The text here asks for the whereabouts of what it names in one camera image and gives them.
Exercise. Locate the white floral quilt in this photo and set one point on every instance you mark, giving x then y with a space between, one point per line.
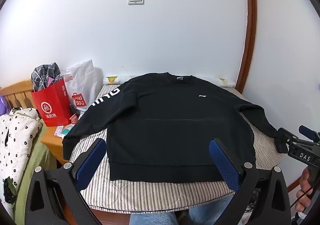
15 144

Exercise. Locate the pink small container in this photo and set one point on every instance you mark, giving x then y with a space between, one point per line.
73 118

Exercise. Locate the green bed sheet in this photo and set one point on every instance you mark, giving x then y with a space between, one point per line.
37 157

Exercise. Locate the grey striped blanket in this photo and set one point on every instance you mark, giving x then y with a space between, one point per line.
150 192

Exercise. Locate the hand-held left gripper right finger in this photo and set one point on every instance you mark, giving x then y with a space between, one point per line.
225 162

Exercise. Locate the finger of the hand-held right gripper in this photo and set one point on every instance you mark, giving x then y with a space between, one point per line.
310 132
285 139

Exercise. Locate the person's right hand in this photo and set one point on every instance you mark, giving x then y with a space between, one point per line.
303 190

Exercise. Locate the white plastic shopping bag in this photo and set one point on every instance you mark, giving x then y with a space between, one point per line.
81 84

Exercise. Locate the wooden bed headboard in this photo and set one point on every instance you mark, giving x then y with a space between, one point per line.
18 96

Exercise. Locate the brown wooden door frame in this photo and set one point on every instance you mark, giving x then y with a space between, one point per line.
250 27

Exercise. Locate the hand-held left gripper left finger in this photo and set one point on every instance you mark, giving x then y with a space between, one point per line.
92 158

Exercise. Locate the purple cloth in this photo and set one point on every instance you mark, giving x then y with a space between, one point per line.
3 104

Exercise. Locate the paper leaflets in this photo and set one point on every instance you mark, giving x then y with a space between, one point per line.
63 131

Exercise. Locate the brown wooden baseboard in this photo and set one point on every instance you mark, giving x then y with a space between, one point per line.
295 182

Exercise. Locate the grey plaid cloth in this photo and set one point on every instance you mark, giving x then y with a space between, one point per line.
46 74

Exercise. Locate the wooden bedside table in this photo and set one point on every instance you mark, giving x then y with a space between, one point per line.
53 144

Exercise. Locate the white roll with yellow print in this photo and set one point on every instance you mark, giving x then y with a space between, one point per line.
113 79

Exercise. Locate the black sweatshirt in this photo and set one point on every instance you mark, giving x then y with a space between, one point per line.
175 124

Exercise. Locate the red paper bag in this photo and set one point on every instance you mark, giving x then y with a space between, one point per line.
53 107

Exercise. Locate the person's blue jeans legs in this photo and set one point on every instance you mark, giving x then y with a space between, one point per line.
175 212

